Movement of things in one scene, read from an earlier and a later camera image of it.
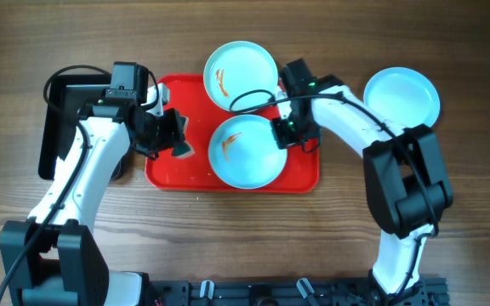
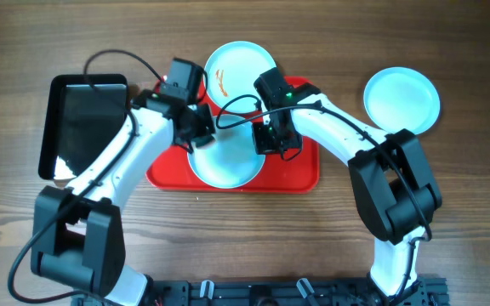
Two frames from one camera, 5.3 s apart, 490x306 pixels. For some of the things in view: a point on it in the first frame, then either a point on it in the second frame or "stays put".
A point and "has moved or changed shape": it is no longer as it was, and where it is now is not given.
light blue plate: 404,96 stays put
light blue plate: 236,67 stays put
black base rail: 430,291 stays put
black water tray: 66,96 stays put
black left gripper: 170,130 → 203,128
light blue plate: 243,154 has moved or changed shape
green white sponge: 183,150 → 202,140
